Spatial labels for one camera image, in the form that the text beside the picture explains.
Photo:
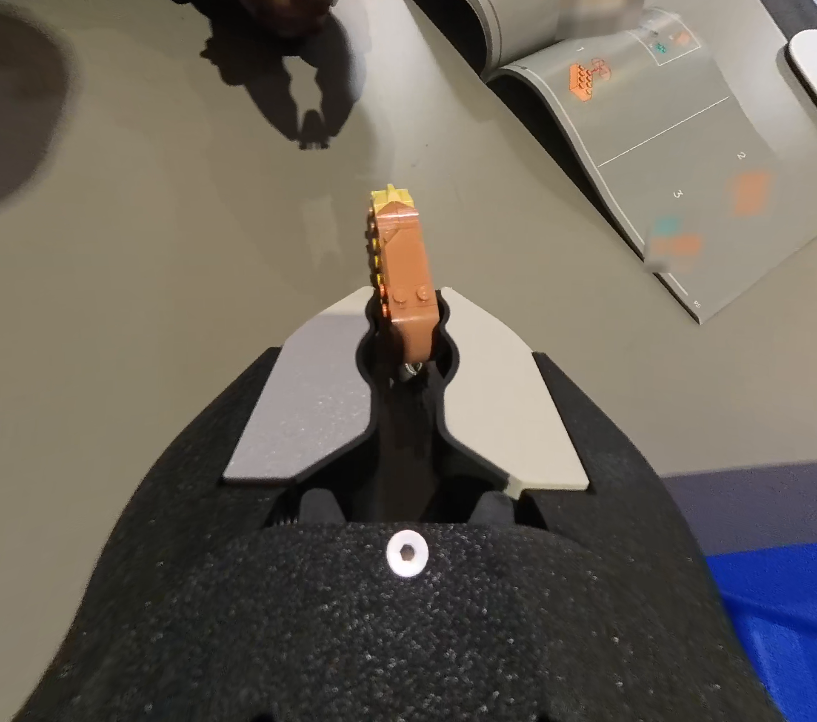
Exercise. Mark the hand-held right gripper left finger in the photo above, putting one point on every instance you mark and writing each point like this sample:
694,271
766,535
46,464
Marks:
306,409

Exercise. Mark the white monitor stand base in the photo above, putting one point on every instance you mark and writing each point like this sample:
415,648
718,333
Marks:
805,64

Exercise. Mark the brown toy brick assembly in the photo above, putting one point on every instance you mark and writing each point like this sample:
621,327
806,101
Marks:
405,262

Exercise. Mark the blue plastic bin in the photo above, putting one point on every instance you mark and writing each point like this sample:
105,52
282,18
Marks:
766,639

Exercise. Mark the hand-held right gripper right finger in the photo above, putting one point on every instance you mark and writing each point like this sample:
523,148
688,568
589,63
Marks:
510,415

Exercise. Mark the grey desk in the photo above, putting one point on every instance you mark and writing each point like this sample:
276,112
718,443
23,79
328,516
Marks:
159,320

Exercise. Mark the grey instruction booklet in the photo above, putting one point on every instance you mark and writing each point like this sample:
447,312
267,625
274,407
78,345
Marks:
638,128

